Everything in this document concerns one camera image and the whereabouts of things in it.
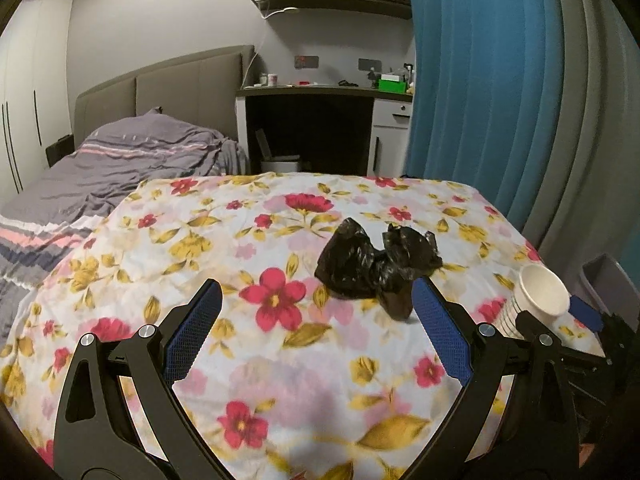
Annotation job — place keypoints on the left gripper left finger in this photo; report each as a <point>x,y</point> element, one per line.
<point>95,437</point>

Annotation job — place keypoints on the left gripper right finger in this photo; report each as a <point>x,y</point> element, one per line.
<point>479,356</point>

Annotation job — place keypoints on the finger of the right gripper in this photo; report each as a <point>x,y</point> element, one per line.
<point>537,333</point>
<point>585,314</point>

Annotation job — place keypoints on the grey trash bin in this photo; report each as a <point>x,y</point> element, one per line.
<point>605,286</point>

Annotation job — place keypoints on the black plastic bag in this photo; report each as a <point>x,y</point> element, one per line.
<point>350,267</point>

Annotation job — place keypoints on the grey striped duvet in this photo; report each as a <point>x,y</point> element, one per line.
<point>57,212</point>

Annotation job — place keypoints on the blue grey curtain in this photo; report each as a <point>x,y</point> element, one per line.
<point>535,103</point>

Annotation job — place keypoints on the white drawer cabinet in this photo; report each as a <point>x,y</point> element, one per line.
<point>390,131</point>

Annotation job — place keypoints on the black bedside table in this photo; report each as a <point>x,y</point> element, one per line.
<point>59,149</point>

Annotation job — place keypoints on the green box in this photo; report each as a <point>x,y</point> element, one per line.
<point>392,83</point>

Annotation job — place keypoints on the white bin under desk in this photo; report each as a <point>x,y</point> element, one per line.
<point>282,165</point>

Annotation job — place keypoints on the grey upholstered headboard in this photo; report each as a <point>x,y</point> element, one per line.
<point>199,88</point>

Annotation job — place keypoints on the dark top desk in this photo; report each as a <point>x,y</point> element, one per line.
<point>328,128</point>

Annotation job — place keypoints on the white cup on desk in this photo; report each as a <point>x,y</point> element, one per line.
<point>272,80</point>

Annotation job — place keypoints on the white wardrobe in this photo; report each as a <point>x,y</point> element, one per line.
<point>34,95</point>

